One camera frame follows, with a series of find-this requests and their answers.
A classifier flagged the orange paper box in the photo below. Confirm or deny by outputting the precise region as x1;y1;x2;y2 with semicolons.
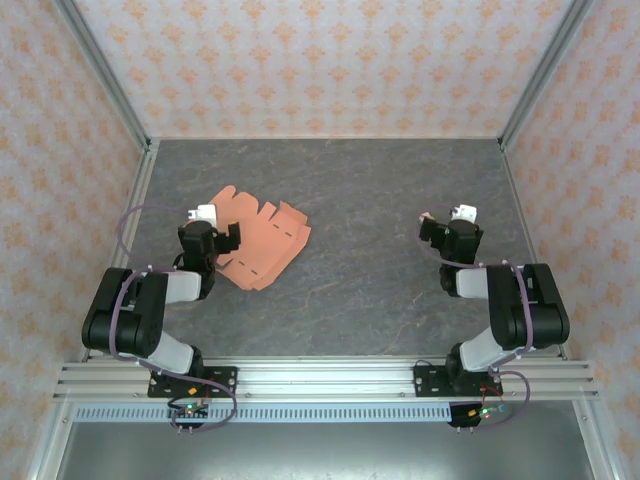
208;184;312;292

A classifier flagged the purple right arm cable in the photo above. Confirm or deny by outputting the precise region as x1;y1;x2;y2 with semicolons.
417;202;532;431

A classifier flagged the black electronics mount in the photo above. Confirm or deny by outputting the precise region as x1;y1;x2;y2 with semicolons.
447;402;496;430
168;405;210;432

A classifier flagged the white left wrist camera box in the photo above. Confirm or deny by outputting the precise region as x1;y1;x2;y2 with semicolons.
188;203;220;226

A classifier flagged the aluminium table side rail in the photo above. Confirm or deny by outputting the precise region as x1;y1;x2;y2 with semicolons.
79;139;161;364
498;139;571;362

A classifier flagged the aluminium frame leg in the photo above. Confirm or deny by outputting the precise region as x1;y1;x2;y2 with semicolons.
27;402;74;480
572;399;619;480

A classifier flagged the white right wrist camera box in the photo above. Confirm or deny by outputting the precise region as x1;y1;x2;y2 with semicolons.
449;203;479;224

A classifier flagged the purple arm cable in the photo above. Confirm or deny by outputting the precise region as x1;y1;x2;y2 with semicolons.
107;202;239;434
417;202;532;431

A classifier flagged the grey metal sheet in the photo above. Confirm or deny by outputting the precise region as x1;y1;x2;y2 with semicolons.
52;419;594;480

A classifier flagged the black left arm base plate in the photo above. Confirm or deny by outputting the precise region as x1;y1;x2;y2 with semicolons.
147;366;239;399

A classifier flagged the aluminium frame post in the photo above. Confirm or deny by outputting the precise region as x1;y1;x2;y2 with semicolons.
497;0;599;154
52;0;154;154

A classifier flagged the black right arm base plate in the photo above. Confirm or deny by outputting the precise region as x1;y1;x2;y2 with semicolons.
413;364;501;399

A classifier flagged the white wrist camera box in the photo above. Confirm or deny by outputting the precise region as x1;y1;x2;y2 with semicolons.
449;203;479;224
188;203;220;226

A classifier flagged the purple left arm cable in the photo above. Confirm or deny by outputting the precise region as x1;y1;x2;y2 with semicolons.
107;202;239;434

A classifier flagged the grey slotted cable duct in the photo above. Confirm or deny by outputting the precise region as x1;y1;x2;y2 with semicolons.
73;403;454;425

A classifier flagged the aluminium mounting beam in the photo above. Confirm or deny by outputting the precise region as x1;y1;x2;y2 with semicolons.
52;355;600;402

